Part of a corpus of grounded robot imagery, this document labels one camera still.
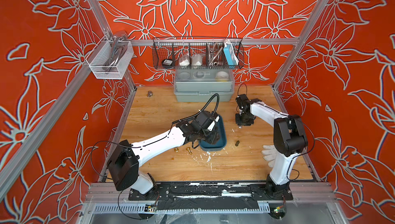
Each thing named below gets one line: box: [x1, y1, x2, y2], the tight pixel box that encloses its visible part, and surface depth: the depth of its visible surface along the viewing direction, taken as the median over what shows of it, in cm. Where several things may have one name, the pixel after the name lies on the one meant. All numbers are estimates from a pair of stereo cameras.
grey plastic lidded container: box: [173, 68, 236, 103], surface depth 103 cm
